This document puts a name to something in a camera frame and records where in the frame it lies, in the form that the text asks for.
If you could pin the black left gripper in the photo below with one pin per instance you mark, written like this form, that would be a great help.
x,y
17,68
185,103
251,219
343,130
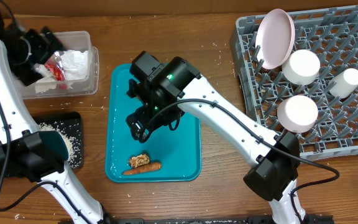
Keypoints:
x,y
47,48

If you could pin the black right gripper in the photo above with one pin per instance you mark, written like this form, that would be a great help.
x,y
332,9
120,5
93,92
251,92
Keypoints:
x,y
145,111

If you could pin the red snack wrapper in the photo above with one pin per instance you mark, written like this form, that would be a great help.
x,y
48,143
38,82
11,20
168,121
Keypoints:
x,y
55,67

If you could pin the white tissue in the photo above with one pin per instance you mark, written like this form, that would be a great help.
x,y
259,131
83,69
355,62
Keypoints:
x,y
75,65

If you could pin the brown food scrap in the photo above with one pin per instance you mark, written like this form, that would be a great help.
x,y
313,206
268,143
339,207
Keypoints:
x,y
140,160

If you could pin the orange carrot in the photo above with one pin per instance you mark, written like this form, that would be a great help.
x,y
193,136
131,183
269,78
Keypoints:
x,y
151,167

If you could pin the small pink bowl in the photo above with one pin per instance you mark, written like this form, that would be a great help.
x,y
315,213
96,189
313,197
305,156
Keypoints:
x,y
297,114

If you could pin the pale green bowl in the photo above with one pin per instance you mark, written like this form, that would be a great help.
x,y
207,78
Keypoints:
x,y
301,67

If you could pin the white cup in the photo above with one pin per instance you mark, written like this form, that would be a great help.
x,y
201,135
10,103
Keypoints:
x,y
345,83

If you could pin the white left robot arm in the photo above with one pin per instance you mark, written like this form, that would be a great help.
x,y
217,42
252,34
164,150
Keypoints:
x,y
26,150

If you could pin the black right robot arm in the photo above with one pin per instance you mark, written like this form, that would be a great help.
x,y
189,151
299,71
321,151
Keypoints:
x,y
169,90

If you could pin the grey dishwasher rack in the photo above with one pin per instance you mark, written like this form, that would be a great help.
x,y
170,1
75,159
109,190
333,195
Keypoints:
x,y
332,34

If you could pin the teal plastic tray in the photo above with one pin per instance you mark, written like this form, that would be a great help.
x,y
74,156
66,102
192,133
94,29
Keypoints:
x,y
179,151

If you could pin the clear plastic bin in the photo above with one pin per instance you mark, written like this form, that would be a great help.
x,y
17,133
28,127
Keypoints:
x,y
80,41

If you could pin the black tray bin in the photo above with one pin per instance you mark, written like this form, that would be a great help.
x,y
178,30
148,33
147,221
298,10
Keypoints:
x,y
67,118

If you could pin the pile of white rice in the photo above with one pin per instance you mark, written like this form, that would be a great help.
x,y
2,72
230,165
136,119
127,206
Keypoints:
x,y
72,137

